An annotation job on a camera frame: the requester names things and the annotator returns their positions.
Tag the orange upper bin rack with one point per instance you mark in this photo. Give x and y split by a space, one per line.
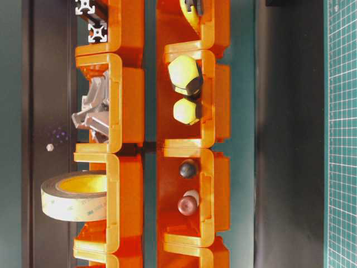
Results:
120 57

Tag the black rack base stand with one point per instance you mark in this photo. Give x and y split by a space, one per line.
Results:
49 88

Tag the small yellow-black screwdriver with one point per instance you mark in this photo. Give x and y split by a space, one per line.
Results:
187 111

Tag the large yellow-black screwdriver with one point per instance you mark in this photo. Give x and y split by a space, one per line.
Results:
186 76

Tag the red-capped white bottle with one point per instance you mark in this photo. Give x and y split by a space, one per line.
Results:
189 203

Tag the cream double-sided tape roll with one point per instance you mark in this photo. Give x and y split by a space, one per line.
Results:
76 197

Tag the yellow utility knife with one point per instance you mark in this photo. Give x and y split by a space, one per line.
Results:
192 11

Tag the lower aluminium extrusion profile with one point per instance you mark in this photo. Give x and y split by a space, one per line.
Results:
97 33

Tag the aluminium extrusion profile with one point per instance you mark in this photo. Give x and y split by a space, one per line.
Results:
97 33
90 7

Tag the upper aluminium extrusion profile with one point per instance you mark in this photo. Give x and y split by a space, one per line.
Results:
90 7

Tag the green cutting mat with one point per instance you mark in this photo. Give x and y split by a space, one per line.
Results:
340 165

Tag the black round-handled tool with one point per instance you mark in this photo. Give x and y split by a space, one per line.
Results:
188 168

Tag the grey corner bracket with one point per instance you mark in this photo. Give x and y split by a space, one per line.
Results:
98 92
92 119

